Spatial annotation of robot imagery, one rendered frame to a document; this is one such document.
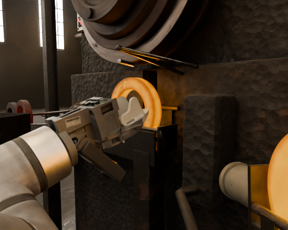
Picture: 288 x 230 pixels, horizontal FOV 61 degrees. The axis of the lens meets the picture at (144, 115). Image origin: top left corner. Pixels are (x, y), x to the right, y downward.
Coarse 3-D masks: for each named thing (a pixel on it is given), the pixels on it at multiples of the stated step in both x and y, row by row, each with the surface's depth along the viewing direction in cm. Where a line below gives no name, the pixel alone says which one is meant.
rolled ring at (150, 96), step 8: (128, 80) 67; (136, 80) 65; (144, 80) 65; (120, 88) 70; (128, 88) 67; (136, 88) 65; (144, 88) 63; (152, 88) 63; (112, 96) 72; (120, 96) 71; (144, 96) 63; (152, 96) 62; (144, 104) 63; (152, 104) 61; (160, 104) 63; (152, 112) 61; (160, 112) 63; (152, 120) 62; (160, 120) 64
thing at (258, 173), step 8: (248, 168) 29; (256, 168) 29; (264, 168) 29; (248, 176) 29; (256, 176) 29; (264, 176) 29; (248, 184) 29; (256, 184) 29; (264, 184) 29; (248, 192) 29; (256, 192) 29; (264, 192) 29; (248, 200) 30; (256, 200) 29; (264, 200) 29; (248, 208) 30; (248, 216) 30; (256, 216) 29
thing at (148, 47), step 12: (180, 0) 51; (192, 0) 52; (168, 12) 53; (180, 12) 51; (192, 12) 54; (84, 24) 77; (168, 24) 54; (180, 24) 55; (156, 36) 56; (168, 36) 55; (180, 36) 59; (96, 48) 74; (132, 48) 62; (144, 48) 59; (156, 48) 58; (168, 48) 62; (108, 60) 70; (132, 60) 63
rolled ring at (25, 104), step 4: (20, 100) 131; (24, 100) 131; (16, 104) 136; (20, 104) 131; (24, 104) 128; (28, 104) 129; (16, 108) 136; (20, 108) 136; (24, 108) 127; (28, 108) 128; (16, 112) 137; (20, 112) 137; (24, 112) 128; (28, 112) 127; (32, 116) 128; (32, 120) 128
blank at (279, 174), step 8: (280, 144) 27; (280, 152) 27; (272, 160) 28; (280, 160) 27; (272, 168) 28; (280, 168) 27; (272, 176) 28; (280, 176) 27; (272, 184) 28; (280, 184) 27; (272, 192) 28; (280, 192) 27; (272, 200) 28; (280, 200) 27; (272, 208) 28; (280, 208) 27
